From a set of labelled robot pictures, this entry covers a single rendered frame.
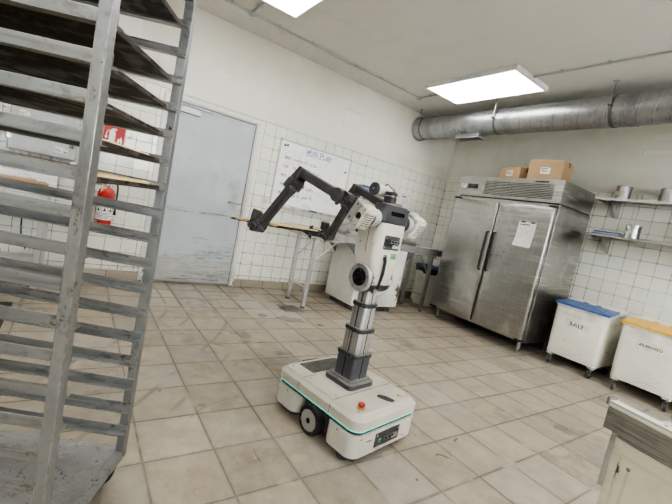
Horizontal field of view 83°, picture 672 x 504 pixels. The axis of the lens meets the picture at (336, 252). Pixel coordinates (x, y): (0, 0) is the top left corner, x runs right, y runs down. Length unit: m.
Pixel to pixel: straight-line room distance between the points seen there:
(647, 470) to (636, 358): 3.79
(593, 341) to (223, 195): 4.43
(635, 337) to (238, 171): 4.59
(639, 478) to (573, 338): 3.97
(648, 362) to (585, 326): 0.60
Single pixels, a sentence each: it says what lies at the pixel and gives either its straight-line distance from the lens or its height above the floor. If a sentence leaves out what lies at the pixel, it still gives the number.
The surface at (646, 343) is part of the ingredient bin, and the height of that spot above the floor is 0.56.
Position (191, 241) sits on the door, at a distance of 4.76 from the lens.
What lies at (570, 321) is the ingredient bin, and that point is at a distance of 4.97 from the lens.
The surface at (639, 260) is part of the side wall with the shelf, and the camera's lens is 5.47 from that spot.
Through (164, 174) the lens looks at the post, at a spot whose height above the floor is 1.19.
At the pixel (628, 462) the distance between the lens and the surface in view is 1.05.
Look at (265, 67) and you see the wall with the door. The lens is 5.07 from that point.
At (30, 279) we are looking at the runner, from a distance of 1.16.
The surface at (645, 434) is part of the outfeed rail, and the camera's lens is 1.04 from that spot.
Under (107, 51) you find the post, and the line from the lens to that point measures 1.07.
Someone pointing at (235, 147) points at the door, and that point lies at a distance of 4.84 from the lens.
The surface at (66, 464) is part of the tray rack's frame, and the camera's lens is 1.75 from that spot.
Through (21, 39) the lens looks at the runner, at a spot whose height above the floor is 1.41.
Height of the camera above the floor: 1.17
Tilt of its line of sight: 6 degrees down
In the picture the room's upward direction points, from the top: 12 degrees clockwise
